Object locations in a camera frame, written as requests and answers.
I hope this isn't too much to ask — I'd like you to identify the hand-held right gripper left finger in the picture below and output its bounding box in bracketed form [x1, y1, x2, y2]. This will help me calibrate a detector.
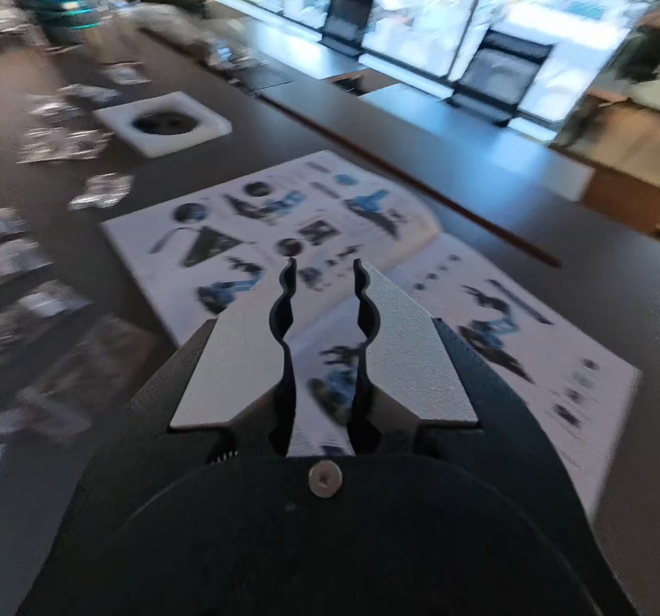
[169, 257, 299, 452]

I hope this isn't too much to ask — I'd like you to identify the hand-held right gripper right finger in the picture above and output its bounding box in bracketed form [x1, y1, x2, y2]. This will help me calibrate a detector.
[346, 259, 479, 452]

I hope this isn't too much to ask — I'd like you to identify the printed instruction manual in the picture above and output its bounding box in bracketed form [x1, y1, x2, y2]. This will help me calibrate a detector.
[100, 149, 643, 524]

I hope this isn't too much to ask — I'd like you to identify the black mesh office chair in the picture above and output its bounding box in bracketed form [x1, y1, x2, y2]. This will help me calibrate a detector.
[449, 30, 554, 125]
[320, 0, 376, 57]

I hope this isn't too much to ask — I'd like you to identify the group of clear screw bags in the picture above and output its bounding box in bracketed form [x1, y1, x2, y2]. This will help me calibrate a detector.
[0, 0, 269, 444]

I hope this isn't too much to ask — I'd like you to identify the white foam block with hole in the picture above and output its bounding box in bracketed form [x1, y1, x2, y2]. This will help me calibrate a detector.
[93, 91, 234, 159]

